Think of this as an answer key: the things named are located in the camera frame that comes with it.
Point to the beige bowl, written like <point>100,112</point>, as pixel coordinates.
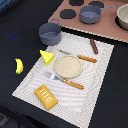
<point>122,14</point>

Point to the yellow cheese wedge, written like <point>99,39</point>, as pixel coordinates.
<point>47,57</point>

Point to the brown toy sausage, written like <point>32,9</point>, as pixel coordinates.
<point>94,46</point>

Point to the grey pot on mat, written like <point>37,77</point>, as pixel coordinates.
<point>50,33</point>

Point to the black burner disc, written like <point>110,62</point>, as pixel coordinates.
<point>76,2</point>
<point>67,14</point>
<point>97,3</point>

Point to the black burner disc back left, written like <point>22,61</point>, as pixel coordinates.
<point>76,2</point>

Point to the yellow toy bread loaf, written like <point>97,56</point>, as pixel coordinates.
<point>46,97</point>

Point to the grey saucepan with handle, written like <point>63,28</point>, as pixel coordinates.
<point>90,14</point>

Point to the fork with wooden handle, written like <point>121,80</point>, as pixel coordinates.
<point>54,77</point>

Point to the knife with wooden handle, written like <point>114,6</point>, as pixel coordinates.
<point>79,56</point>

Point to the yellow toy banana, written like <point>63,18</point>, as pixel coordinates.
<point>19,66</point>

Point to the beige round plate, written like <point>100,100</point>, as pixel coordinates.
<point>68,66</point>

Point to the black burner disc back right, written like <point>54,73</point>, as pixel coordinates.
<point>97,3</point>

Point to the black burner disc front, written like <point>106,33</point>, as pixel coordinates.
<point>67,14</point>

